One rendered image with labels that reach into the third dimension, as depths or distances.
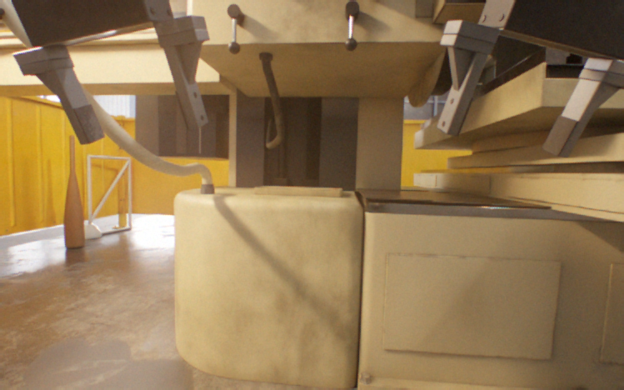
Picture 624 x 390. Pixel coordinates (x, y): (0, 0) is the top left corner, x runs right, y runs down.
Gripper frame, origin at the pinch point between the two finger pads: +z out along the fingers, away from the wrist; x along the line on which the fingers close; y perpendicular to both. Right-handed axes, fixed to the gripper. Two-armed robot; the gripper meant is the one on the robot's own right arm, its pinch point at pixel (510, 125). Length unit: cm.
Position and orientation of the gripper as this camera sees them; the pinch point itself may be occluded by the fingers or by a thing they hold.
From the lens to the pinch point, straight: 40.4
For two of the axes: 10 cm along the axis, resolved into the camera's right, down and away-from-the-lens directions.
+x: 9.8, 1.5, 1.2
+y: 0.4, 4.6, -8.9
